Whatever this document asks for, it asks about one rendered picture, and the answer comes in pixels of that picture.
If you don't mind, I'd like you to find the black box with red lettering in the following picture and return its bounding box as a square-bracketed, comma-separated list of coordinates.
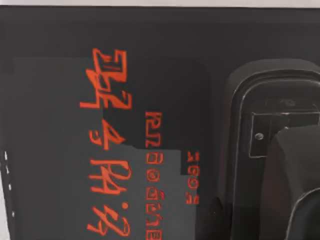
[0, 5, 320, 240]

